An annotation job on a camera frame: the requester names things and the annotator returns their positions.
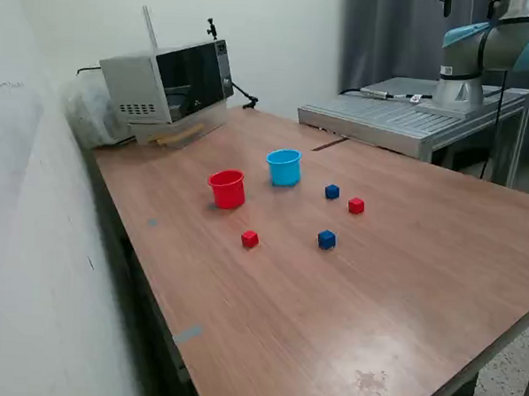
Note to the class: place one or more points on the red plastic cup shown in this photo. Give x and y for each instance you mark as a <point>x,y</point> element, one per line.
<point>227,194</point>

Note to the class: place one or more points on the aluminium robot mounting table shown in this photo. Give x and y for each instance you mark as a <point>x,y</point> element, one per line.
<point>384,120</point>

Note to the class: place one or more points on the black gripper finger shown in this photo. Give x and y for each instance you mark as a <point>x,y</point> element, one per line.
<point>446,5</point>
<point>492,7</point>

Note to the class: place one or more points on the grey tape at red cup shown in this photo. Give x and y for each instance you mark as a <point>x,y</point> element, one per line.
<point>212,207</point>

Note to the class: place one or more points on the blue plastic cup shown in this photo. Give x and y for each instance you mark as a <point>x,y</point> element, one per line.
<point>284,172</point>

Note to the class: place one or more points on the red cube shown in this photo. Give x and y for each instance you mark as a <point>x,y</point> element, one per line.
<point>356,206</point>
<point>249,240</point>

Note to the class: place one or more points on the long grey tape piece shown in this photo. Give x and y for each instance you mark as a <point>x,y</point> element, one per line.
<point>187,334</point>

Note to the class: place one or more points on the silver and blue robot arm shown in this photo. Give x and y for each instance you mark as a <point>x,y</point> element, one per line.
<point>498,46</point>

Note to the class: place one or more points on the blue cube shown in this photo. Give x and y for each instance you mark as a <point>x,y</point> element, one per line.
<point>326,240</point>
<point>331,192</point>

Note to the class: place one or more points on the silver microwave oven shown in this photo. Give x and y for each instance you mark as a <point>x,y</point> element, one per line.
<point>133,84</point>

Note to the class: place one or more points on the clear plastic bag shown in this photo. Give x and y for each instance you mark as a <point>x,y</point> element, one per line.
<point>87,113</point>

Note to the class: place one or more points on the small grey tape piece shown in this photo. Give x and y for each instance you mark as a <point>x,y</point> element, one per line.
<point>152,222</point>

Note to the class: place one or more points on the white rod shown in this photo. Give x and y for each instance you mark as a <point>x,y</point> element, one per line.
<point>150,28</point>

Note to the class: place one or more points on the wooden stick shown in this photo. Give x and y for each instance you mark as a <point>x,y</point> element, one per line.
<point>179,133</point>
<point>176,140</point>

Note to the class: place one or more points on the small black camera mount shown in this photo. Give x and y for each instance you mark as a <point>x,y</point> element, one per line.
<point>211,29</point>

